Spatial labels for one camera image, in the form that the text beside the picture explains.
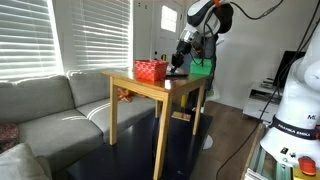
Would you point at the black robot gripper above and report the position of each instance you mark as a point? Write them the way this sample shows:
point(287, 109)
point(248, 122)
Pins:
point(177, 61)

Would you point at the orange green book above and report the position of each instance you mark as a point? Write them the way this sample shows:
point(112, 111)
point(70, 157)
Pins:
point(181, 116)

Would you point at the green plastic box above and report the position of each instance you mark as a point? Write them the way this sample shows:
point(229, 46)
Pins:
point(200, 66)

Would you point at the orange toy on sofa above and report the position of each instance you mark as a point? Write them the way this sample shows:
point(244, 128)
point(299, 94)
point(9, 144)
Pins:
point(125, 95)

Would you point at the grey fabric sofa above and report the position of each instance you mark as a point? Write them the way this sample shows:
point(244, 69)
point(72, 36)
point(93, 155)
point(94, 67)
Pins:
point(61, 118)

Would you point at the red woven basket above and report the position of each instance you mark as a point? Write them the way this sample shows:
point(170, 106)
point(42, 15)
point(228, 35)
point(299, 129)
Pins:
point(151, 70)

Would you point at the white TV cabinet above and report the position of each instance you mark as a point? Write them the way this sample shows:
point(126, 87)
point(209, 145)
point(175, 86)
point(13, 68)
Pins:
point(262, 103)

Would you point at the dark patterned pillow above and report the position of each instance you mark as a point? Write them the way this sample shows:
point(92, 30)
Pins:
point(9, 136)

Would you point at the grey cushion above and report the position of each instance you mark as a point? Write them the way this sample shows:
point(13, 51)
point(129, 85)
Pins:
point(19, 163)

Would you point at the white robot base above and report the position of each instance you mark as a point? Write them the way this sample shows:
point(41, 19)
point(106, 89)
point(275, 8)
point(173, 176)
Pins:
point(293, 133)

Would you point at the red emergency stop button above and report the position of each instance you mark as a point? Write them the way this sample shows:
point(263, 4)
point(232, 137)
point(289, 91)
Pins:
point(307, 166)

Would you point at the white front door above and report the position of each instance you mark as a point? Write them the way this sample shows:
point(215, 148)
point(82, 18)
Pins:
point(167, 27)

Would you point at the wooden side table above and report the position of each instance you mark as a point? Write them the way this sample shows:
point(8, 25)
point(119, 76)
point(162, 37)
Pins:
point(163, 91)

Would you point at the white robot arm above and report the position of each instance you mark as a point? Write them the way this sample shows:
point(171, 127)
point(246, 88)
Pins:
point(205, 18)

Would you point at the black remote control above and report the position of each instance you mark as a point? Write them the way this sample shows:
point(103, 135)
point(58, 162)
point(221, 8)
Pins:
point(176, 75)

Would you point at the black television screen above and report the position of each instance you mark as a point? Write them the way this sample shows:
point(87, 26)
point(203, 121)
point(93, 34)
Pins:
point(284, 67)

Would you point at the white window blinds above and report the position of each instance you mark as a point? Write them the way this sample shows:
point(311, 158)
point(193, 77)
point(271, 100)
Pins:
point(100, 35)

